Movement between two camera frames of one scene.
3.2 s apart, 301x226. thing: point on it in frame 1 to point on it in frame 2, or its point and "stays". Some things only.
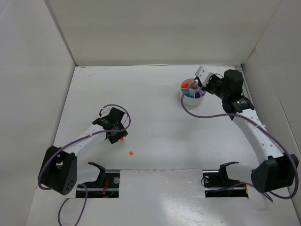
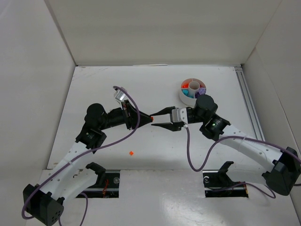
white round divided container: (193, 94) stays
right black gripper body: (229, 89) to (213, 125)
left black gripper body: (116, 136) to (128, 116)
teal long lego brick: (186, 92) stays
